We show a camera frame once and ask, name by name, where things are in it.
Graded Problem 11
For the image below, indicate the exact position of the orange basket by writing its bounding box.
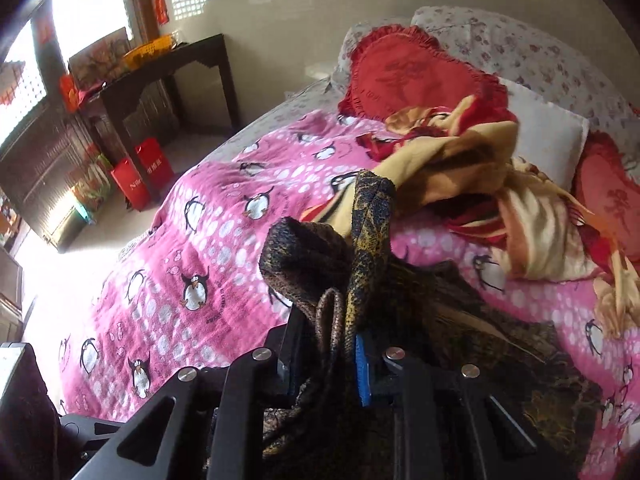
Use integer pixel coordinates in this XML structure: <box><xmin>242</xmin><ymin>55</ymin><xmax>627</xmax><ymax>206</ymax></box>
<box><xmin>122</xmin><ymin>32</ymin><xmax>181</xmax><ymax>72</ymax></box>

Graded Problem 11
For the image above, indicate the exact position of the window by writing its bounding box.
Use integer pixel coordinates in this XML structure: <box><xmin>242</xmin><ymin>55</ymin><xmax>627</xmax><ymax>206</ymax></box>
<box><xmin>0</xmin><ymin>0</ymin><xmax>138</xmax><ymax>146</ymax></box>

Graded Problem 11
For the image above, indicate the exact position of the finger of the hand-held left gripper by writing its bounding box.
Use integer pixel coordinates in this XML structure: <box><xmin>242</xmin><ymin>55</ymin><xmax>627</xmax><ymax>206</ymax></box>
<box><xmin>59</xmin><ymin>412</ymin><xmax>128</xmax><ymax>461</ymax></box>

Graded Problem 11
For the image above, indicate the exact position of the dark patterned garment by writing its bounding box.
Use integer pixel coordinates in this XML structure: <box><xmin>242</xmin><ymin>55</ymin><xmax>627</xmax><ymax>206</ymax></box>
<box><xmin>207</xmin><ymin>170</ymin><xmax>606</xmax><ymax>480</ymax></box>

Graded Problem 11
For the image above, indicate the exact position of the red heart pillow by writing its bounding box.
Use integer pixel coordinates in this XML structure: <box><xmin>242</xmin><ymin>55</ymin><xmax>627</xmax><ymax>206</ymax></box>
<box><xmin>337</xmin><ymin>24</ymin><xmax>518</xmax><ymax>126</ymax></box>
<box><xmin>570</xmin><ymin>130</ymin><xmax>640</xmax><ymax>266</ymax></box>

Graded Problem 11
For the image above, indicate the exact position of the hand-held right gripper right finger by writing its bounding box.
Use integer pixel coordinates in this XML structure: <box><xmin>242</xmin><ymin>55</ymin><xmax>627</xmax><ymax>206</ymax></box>
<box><xmin>352</xmin><ymin>332</ymin><xmax>568</xmax><ymax>480</ymax></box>

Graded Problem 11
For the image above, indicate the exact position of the red box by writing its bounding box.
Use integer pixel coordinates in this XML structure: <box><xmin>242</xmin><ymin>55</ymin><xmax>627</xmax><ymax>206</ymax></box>
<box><xmin>110</xmin><ymin>156</ymin><xmax>152</xmax><ymax>212</ymax></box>

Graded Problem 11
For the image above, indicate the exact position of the yellow red striped blanket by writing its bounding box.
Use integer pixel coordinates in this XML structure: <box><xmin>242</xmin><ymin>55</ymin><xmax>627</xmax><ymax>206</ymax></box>
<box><xmin>300</xmin><ymin>92</ymin><xmax>640</xmax><ymax>341</ymax></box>

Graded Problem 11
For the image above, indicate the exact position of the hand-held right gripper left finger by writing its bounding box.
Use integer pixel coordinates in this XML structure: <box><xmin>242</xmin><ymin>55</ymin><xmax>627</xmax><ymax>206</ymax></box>
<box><xmin>70</xmin><ymin>306</ymin><xmax>309</xmax><ymax>480</ymax></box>

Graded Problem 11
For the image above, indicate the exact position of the pink penguin blanket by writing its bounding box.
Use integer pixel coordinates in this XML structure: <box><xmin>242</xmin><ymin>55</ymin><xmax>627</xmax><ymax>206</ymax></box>
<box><xmin>57</xmin><ymin>110</ymin><xmax>640</xmax><ymax>480</ymax></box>

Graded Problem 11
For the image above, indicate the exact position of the dark wooden table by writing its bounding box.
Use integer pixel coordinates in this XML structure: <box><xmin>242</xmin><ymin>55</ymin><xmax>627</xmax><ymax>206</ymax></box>
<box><xmin>82</xmin><ymin>34</ymin><xmax>241</xmax><ymax>171</ymax></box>

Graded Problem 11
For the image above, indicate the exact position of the white pillow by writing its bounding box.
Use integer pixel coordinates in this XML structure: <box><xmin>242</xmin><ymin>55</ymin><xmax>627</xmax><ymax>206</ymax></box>
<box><xmin>492</xmin><ymin>75</ymin><xmax>591</xmax><ymax>193</ymax></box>

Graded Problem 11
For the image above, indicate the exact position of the red packet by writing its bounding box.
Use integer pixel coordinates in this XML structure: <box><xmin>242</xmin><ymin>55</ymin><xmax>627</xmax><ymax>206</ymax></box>
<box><xmin>59</xmin><ymin>74</ymin><xmax>83</xmax><ymax>113</ymax></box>

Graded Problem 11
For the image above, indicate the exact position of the dark wooden cabinet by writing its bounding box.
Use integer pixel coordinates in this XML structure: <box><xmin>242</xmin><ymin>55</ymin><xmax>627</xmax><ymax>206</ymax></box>
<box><xmin>0</xmin><ymin>95</ymin><xmax>121</xmax><ymax>253</ymax></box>

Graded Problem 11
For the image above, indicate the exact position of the green printed bag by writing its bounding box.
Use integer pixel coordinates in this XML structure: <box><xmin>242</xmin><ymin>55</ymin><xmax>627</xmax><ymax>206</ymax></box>
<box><xmin>70</xmin><ymin>152</ymin><xmax>113</xmax><ymax>226</ymax></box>

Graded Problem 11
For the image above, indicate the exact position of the red paper bag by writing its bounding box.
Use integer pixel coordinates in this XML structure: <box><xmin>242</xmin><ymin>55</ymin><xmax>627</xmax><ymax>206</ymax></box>
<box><xmin>135</xmin><ymin>137</ymin><xmax>176</xmax><ymax>196</ymax></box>

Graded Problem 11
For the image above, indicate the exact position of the framed picture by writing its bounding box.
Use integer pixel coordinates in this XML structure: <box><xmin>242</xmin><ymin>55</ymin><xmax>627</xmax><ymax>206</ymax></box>
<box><xmin>67</xmin><ymin>27</ymin><xmax>132</xmax><ymax>86</ymax></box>

